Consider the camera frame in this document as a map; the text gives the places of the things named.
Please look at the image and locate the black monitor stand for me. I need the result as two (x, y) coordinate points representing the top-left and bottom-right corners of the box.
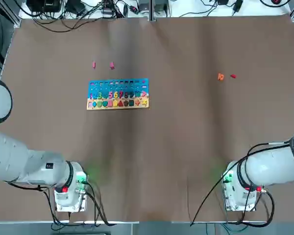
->
(64, 0), (86, 15)

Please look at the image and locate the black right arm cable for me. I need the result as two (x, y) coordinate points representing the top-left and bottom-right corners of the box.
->
(236, 132), (294, 194)

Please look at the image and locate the black base cable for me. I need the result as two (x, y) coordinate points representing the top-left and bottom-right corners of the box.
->
(84, 181), (116, 226)

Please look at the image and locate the black looped desk cable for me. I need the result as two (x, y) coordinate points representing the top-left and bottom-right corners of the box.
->
(32, 11), (97, 34)

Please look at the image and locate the aluminium post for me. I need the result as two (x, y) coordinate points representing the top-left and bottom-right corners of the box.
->
(148, 0), (155, 22)

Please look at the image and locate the blue wooden toy board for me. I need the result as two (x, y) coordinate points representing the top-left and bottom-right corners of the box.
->
(86, 78), (150, 110)

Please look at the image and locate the usb hub with plugs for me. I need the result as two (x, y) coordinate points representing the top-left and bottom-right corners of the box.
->
(101, 6), (118, 16)

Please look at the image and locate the black table cable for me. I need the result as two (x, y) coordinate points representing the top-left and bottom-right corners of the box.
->
(190, 168), (227, 227)

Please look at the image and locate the black box device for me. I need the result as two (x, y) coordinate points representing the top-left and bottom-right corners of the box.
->
(26, 0), (62, 12)

